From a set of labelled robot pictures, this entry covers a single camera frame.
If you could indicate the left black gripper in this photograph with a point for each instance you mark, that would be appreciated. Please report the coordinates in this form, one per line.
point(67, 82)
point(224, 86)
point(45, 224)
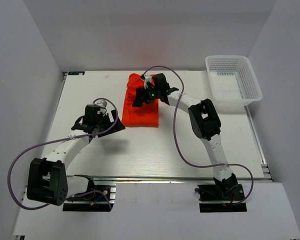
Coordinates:
point(118, 126)

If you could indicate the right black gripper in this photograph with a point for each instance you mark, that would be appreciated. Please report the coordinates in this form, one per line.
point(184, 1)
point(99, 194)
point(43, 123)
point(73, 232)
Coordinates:
point(141, 92)

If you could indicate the orange t shirt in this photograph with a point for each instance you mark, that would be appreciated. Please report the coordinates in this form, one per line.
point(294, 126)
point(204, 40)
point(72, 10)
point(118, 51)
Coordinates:
point(145, 116)

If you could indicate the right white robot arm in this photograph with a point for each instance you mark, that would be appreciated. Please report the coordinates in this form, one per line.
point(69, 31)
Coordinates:
point(205, 124)

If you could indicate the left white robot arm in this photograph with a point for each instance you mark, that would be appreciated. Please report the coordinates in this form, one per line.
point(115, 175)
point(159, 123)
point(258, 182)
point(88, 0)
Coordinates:
point(48, 181)

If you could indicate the blue label sticker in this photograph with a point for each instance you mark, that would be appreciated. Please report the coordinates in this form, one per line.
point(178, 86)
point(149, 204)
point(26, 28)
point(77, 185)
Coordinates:
point(76, 73)

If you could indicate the white plastic mesh basket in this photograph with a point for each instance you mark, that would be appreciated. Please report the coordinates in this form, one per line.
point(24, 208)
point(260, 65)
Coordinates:
point(232, 81)

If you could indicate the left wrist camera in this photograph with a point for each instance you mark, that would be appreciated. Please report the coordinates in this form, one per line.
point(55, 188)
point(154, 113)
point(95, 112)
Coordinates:
point(101, 103)

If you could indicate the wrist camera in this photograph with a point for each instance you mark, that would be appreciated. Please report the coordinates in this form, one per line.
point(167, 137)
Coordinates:
point(147, 79)
point(101, 103)

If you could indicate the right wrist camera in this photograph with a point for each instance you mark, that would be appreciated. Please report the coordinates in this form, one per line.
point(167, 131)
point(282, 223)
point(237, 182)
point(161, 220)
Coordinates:
point(147, 79)

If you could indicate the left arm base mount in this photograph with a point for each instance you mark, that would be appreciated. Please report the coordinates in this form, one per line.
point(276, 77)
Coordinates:
point(98, 197)

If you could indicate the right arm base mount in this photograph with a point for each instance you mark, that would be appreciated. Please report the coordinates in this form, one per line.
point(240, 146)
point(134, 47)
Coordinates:
point(211, 199)

